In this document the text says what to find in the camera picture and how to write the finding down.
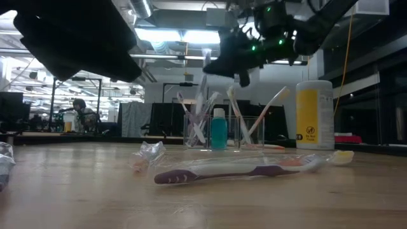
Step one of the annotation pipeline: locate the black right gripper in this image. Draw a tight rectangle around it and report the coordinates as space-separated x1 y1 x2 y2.
203 30 298 88

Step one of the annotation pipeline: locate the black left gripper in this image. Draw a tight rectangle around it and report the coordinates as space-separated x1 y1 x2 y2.
14 9 143 83

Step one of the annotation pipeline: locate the teal mouthwash bottle white cap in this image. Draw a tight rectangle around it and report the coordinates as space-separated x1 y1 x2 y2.
210 108 228 150

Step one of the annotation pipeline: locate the purple white toothbrush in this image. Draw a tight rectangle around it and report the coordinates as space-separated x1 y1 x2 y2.
176 91 207 144

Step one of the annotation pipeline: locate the clear acrylic organizer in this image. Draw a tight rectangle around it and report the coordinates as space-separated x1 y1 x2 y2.
183 113 266 150

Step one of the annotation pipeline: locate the person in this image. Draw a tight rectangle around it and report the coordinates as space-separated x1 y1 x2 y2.
58 98 99 133

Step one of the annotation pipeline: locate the long ceiling light strip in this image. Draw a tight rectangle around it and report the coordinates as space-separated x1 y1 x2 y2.
129 53 303 66

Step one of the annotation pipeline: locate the black partition curtain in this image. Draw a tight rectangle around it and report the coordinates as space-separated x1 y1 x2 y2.
148 101 289 141

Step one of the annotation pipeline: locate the white canister yellow label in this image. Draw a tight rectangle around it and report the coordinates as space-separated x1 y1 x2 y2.
294 80 335 151

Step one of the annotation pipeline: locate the gray hanging cloth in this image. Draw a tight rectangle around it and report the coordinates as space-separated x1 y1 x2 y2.
117 101 154 138

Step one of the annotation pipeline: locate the black monitor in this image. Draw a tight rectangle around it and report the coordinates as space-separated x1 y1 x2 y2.
0 91 25 132

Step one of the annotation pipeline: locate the long wooden workbench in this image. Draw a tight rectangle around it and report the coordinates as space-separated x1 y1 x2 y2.
0 130 150 146

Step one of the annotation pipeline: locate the red flat box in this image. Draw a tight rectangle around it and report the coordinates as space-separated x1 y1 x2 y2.
334 134 363 144

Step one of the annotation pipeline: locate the black frame with crossbar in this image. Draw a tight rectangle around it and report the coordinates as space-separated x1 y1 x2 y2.
162 82 200 104

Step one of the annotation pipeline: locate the tall black metal frame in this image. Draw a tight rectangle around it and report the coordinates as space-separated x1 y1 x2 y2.
49 76 103 134

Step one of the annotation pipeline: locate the silver ventilation duct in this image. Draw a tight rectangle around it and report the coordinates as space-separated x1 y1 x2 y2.
129 0 154 18

